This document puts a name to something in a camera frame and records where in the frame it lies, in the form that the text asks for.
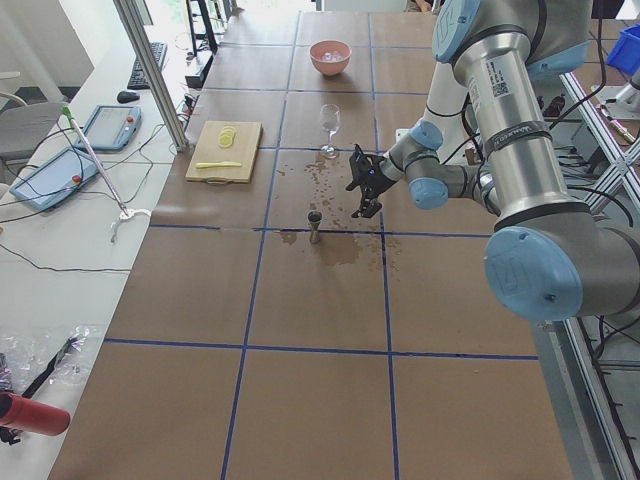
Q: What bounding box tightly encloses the yellow plastic knife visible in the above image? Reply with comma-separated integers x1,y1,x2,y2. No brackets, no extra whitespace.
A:
195,161,242,169

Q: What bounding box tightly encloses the far blue teach pendant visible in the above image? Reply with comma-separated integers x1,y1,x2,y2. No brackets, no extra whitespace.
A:
82,105,141,152

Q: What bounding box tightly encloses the clear wine glass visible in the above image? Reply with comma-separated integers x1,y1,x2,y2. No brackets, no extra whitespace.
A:
320,104,341,159

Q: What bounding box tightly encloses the blue storage bin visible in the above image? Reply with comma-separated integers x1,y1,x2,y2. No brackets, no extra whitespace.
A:
606,24,640,75

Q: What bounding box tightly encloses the wooden cutting board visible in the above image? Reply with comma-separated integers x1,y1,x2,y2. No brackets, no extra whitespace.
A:
185,121,262,183

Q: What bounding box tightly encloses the aluminium frame post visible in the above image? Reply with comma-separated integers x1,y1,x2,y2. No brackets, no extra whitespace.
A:
113,0,189,152

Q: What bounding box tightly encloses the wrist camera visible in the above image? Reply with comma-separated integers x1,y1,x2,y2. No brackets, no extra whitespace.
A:
346,144,383,194

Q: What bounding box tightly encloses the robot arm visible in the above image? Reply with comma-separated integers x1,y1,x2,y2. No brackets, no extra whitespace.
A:
349,1,639,321

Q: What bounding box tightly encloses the pink bowl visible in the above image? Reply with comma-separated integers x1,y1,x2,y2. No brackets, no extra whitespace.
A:
309,40,352,76

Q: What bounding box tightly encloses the blue teach pendant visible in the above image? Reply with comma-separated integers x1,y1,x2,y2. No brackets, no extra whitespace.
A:
9,147,98,211
82,105,141,152

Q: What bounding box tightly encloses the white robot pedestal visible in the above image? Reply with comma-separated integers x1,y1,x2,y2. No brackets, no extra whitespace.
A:
422,63,473,165

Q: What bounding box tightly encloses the near blue teach pendant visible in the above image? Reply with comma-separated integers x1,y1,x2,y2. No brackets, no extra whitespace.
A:
9,147,98,211

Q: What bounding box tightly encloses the black computer mouse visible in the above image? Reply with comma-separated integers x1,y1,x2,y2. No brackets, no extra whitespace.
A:
116,90,140,104

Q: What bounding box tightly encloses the clear ice cubes pile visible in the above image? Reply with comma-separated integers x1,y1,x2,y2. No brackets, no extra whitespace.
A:
320,50,344,63

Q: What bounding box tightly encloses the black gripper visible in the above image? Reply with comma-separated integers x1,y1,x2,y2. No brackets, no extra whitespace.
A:
351,159,400,218

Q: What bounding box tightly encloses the steel jigger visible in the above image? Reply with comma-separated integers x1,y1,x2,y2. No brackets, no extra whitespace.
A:
307,211,322,244

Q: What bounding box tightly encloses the red bottle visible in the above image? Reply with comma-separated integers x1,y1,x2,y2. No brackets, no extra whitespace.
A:
1,392,71,436

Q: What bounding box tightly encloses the crumpled clear plastic bag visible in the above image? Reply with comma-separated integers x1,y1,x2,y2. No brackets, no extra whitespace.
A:
1,324,105,397

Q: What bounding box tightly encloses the black keyboard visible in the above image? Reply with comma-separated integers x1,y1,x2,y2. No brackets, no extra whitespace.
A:
126,41,169,91

